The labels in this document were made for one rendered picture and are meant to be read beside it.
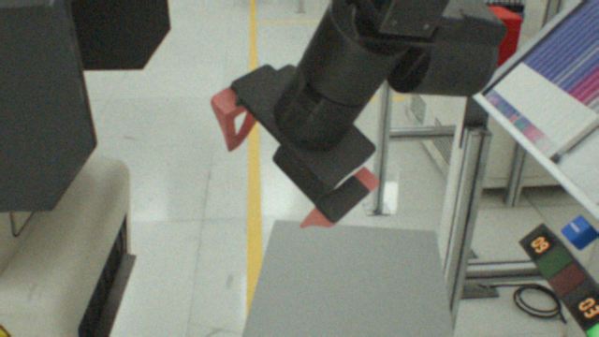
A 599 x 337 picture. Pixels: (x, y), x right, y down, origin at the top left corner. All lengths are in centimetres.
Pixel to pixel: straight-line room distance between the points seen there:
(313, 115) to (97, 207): 23
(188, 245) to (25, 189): 147
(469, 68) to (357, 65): 9
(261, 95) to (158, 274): 131
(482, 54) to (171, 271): 141
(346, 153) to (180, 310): 120
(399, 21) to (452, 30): 6
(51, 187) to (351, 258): 49
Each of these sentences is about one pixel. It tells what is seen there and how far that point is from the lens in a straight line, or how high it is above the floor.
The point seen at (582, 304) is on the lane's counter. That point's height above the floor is 65.
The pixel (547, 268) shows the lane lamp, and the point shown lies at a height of 65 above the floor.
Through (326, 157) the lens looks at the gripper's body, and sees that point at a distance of 39.
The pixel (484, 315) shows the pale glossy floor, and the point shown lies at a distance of 159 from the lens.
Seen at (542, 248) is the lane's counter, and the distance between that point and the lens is 72.
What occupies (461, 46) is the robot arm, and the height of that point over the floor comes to 96.
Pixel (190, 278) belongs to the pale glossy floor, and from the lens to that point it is 165.
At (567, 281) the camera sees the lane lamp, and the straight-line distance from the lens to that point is 68.
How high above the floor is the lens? 105
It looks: 29 degrees down
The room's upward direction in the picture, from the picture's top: straight up
